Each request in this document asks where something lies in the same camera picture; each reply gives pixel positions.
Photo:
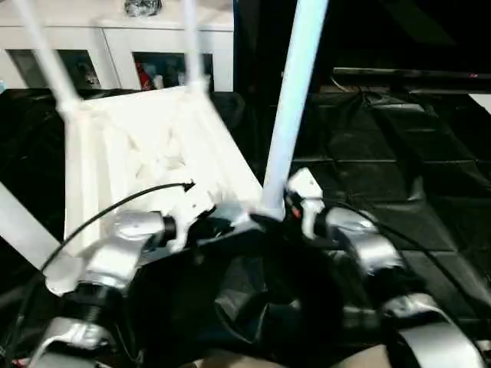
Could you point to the grey metal bar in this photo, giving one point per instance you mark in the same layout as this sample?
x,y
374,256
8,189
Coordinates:
x,y
403,74

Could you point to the black mat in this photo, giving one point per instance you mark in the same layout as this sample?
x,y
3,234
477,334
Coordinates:
x,y
403,172

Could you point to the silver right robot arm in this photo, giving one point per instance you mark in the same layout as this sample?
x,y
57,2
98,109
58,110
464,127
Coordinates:
x,y
372,245

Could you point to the white flat panel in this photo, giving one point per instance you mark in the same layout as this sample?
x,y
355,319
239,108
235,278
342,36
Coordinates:
x,y
484,102

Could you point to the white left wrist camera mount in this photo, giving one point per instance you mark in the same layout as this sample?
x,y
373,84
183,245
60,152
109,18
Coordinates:
x,y
188,214

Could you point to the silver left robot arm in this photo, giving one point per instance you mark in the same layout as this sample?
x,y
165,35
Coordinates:
x,y
126,237

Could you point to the large black case yellow label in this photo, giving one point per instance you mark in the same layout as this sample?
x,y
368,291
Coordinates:
x,y
261,38

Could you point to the red bottle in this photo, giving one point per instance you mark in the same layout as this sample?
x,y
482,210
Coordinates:
x,y
144,76

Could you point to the white cabinet with glass doors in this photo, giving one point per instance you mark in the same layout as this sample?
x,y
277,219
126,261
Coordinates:
x,y
115,34

